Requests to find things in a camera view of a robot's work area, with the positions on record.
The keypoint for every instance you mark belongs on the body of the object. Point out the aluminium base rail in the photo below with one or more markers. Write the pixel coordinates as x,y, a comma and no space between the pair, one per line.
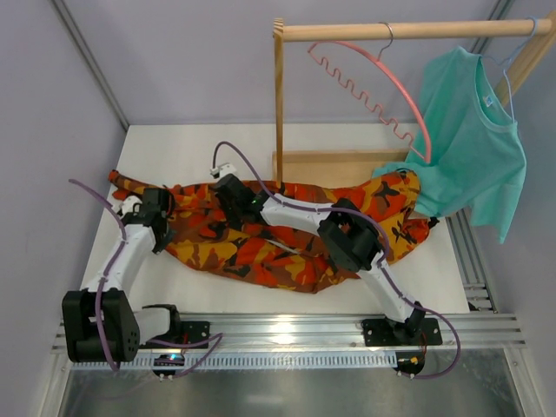
330,331

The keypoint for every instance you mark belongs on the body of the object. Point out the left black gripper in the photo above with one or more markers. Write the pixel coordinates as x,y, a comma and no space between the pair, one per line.
162,234

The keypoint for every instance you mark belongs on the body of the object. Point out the light blue wire hanger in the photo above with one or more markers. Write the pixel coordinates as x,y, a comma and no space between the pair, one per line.
505,64

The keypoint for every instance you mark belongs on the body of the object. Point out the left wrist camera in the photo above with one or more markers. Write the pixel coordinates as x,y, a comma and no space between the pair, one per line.
128,205

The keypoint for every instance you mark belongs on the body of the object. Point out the orange camouflage trousers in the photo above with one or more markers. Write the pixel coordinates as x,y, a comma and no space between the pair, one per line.
279,257

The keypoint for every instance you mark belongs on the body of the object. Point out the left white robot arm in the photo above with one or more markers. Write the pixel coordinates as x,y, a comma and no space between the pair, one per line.
99,323

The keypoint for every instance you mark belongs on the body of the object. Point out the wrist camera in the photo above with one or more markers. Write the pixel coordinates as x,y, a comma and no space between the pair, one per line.
221,170
128,205

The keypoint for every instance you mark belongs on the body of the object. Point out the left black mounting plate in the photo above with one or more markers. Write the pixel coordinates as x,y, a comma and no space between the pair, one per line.
194,334

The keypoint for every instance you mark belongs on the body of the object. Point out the black mounting plate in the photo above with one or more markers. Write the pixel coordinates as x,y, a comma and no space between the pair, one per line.
194,334
385,333

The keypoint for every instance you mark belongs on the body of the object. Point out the teal t-shirt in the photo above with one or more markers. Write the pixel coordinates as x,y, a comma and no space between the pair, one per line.
477,159

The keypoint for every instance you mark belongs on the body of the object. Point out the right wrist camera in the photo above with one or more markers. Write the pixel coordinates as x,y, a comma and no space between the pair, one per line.
221,170

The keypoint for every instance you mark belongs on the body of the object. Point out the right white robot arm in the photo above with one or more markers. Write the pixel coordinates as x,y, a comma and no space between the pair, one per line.
353,241

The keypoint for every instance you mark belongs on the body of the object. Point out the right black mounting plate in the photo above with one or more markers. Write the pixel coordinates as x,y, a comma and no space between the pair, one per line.
385,333

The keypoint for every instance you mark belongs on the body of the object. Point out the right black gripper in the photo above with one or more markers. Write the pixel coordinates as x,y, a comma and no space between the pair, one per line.
234,213

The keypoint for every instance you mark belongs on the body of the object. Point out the slotted cable duct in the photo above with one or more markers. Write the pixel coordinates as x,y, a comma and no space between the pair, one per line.
284,360

